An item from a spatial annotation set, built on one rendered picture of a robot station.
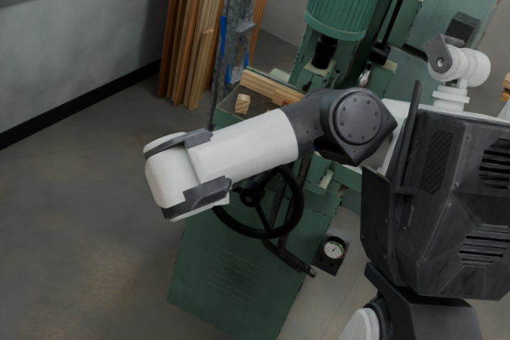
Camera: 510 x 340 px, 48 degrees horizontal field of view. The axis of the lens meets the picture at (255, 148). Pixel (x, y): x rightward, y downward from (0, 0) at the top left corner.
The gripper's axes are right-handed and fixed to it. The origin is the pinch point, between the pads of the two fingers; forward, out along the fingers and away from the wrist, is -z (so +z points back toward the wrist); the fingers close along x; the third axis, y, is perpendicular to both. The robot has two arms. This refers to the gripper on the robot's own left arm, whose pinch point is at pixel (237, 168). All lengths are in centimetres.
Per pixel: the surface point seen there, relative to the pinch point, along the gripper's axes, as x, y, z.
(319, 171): 18.9, -2.1, -14.4
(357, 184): 28.4, -6.4, -25.0
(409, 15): 45, 41, -35
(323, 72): 20.0, 25.6, -26.8
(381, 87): 36, 22, -45
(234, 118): -6.0, 13.8, -23.7
